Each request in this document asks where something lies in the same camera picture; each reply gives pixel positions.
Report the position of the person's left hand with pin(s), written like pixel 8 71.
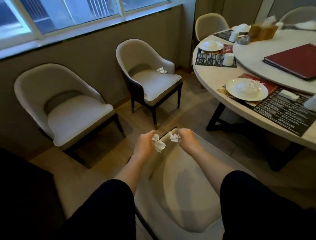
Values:
pixel 144 146

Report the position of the person's right hand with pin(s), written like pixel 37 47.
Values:
pixel 188 141

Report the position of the beige upholstered chair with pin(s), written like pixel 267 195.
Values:
pixel 298 16
pixel 187 188
pixel 209 24
pixel 74 116
pixel 155 84

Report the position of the person's right forearm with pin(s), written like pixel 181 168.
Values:
pixel 212 168

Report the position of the person's left forearm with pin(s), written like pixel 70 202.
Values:
pixel 128 173

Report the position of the person's black left sleeve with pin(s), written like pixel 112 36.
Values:
pixel 103 212

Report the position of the person's black sleeve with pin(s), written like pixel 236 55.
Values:
pixel 103 212
pixel 259 210

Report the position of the person's black right sleeve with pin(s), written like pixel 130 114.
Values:
pixel 259 210

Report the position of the wooden tissue box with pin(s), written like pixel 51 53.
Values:
pixel 264 33

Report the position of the round beige marble table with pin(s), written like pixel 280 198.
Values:
pixel 209 74

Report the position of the black and red paper placemat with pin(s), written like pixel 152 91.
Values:
pixel 209 59
pixel 284 113
pixel 222 35

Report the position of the white ceramic cup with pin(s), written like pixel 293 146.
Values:
pixel 233 37
pixel 228 59
pixel 311 103

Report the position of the white marble lazy susan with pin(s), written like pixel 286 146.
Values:
pixel 251 54

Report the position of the white wet wipe pack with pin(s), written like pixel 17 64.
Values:
pixel 288 95

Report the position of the round metal ashtray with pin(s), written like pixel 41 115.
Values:
pixel 243 40

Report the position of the red menu book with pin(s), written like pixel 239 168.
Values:
pixel 293 60

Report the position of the white framed window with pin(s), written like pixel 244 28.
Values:
pixel 61 14

